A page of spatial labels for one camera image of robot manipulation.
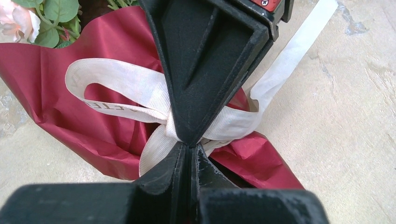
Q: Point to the cream ribbon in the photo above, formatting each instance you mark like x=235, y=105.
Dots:
x=148, y=89

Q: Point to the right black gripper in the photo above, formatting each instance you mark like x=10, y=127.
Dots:
x=208, y=48

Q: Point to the dark red wrapping paper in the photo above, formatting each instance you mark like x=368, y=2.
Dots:
x=36, y=76

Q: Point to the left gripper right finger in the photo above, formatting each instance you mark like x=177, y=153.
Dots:
x=214, y=199

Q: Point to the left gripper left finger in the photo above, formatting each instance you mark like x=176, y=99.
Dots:
x=158, y=197

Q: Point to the white flower stem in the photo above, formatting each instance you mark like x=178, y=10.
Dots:
x=117, y=4

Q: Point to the peach flower stem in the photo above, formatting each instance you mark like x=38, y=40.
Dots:
x=47, y=23

